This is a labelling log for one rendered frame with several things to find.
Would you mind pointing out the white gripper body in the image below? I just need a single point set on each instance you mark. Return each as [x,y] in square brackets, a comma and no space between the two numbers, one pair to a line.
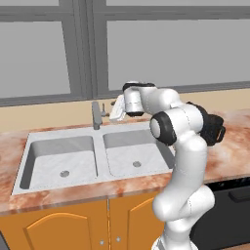
[118,110]

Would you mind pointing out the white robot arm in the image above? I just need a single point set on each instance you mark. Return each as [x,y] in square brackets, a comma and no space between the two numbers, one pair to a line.
[187,169]

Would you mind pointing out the grey sink faucet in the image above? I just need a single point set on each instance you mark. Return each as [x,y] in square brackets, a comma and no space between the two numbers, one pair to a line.
[96,114]

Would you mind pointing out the grey double sink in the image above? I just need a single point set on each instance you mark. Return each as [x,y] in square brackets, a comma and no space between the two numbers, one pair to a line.
[97,153]

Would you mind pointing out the black jug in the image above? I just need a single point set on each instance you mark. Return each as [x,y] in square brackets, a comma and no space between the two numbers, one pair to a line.
[216,130]

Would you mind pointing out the grey framed window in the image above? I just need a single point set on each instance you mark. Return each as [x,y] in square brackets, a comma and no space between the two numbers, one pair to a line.
[81,49]

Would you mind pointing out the orange cupboard door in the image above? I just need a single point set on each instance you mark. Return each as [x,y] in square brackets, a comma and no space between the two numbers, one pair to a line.
[136,221]
[58,228]

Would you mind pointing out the small grey cupboard knob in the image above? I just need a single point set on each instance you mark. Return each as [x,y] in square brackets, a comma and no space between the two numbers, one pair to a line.
[118,239]
[101,242]

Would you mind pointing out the black dishwasher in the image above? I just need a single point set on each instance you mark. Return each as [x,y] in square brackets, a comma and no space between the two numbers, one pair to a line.
[224,221]

